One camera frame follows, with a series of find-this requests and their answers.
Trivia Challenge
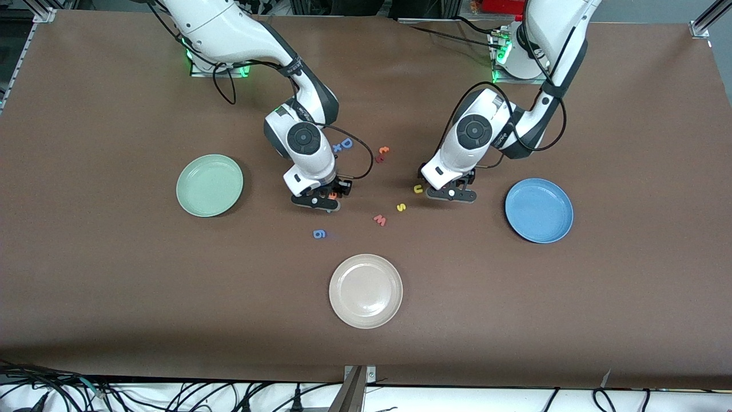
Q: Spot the black cable on table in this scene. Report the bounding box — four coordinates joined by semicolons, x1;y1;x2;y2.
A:
407;16;504;49

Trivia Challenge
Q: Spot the pale green plate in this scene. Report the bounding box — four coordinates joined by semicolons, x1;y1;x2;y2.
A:
176;154;244;218

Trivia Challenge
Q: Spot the blue plate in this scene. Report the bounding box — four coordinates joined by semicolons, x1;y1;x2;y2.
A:
504;178;574;244

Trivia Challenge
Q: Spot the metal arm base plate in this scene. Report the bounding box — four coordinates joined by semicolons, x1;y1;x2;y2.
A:
491;29;547;85
190;57;253;78

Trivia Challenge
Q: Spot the red box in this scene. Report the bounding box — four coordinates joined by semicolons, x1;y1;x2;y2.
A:
479;0;527;15

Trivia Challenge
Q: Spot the aluminium frame rail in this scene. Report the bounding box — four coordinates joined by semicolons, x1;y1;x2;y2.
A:
0;7;56;109
689;0;732;39

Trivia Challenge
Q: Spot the metal mount post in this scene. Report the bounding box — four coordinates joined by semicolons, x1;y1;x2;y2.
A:
329;365;377;412

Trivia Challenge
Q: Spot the long black right arm cable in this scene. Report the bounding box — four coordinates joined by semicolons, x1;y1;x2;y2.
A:
213;57;375;181

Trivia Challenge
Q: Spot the tangled black floor cable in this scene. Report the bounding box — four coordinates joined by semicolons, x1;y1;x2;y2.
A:
0;359;118;412

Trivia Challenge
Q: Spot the beige plate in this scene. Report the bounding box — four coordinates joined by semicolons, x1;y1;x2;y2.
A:
328;254;404;330

